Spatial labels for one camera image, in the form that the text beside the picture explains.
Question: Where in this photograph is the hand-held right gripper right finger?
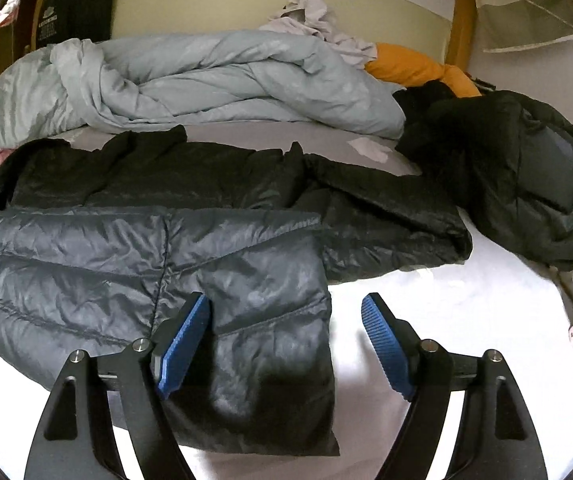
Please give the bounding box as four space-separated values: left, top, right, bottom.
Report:
361 294 549 480

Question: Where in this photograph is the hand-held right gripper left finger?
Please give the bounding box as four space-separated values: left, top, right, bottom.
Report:
24 291 212 480

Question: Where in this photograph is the black puffer jacket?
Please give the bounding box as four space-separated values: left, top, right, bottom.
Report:
0 125 473 458

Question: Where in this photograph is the dark green padded jacket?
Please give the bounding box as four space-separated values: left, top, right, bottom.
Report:
393 80 573 271

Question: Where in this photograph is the light grey duvet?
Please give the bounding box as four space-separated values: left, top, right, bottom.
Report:
0 30 407 153

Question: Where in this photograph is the orange pillow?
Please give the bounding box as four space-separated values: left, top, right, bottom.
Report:
363 42 482 98

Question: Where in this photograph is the crumpled lilac cloth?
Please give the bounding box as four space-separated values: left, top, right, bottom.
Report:
259 0 379 66

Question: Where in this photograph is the black hanging garment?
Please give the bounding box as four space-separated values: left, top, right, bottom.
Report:
41 0 120 48

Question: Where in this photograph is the wooden post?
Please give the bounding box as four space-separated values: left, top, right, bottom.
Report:
446 0 482 68

